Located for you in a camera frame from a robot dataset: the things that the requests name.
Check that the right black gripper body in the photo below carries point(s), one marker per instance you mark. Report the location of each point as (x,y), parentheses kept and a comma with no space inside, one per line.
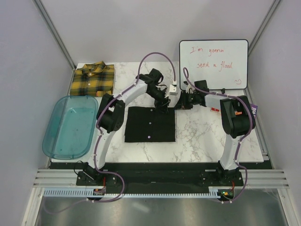
(188,100)

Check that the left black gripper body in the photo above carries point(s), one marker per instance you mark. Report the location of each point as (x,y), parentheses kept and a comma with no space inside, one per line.
(158,101)

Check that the black long sleeve shirt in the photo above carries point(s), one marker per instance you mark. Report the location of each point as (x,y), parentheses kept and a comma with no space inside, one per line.
(146,124)

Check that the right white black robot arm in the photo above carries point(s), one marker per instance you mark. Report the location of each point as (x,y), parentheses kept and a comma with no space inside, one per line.
(237,118)

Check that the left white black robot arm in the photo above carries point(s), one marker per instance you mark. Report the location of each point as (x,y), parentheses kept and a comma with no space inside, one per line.
(110,116)

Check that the white dry-erase board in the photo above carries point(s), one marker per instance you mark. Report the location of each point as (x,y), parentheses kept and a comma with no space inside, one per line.
(222,63)

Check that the Roald Dahl paperback book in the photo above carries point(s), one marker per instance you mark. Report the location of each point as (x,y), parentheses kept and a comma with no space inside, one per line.
(254,109)

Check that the yellow plaid folded shirt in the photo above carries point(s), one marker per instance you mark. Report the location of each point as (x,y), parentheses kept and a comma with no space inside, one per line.
(95,80)

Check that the teal transparent plastic bin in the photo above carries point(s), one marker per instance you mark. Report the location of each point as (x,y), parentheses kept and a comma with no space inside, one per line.
(71,127)

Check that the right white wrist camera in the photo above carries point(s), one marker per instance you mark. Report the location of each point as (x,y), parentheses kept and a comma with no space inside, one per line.
(189,88)

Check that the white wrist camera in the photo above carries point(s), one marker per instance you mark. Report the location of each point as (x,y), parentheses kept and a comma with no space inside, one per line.
(172,90)
(189,88)

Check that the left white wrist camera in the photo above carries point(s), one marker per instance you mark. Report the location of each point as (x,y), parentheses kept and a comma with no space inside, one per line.
(172,90)

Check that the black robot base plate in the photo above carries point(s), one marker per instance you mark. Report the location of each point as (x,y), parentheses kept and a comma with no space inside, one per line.
(158,178)

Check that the right aluminium corner post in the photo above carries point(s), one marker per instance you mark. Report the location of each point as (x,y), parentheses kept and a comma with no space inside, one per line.
(264,24)

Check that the aluminium corner post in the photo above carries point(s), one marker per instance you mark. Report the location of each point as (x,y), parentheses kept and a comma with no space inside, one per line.
(264,24)
(47,19)

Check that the aluminium frame rail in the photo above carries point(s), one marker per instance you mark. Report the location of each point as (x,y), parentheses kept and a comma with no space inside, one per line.
(256,178)

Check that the left aluminium corner post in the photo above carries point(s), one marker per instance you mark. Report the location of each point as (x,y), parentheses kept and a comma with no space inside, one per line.
(47,19)

